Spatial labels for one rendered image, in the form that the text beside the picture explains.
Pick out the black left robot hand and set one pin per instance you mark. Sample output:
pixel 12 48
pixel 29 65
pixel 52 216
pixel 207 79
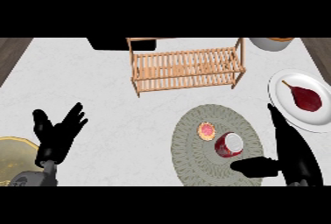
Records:
pixel 56 137

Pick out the wooden tiered shelf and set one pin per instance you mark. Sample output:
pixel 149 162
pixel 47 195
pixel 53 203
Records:
pixel 186 66

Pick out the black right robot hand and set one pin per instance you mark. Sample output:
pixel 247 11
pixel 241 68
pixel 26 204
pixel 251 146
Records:
pixel 292 151

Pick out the black appliance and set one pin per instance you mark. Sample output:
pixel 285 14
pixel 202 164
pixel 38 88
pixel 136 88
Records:
pixel 115 43

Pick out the golden octagonal tray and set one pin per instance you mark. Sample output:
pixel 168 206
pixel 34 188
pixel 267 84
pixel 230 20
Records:
pixel 15 160

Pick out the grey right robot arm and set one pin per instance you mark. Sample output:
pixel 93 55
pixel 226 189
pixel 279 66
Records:
pixel 297 183

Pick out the white bowl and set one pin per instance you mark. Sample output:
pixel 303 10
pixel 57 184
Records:
pixel 270 43

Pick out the white round plate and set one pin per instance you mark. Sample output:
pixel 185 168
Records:
pixel 297 99

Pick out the small jam tart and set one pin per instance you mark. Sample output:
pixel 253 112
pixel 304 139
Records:
pixel 205 131

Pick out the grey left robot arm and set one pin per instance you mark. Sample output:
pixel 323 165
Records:
pixel 35 176

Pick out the grey round woven placemat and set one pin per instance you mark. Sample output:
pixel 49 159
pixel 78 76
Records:
pixel 214 145

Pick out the dark red pear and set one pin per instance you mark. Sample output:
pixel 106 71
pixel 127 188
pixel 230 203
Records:
pixel 306 97

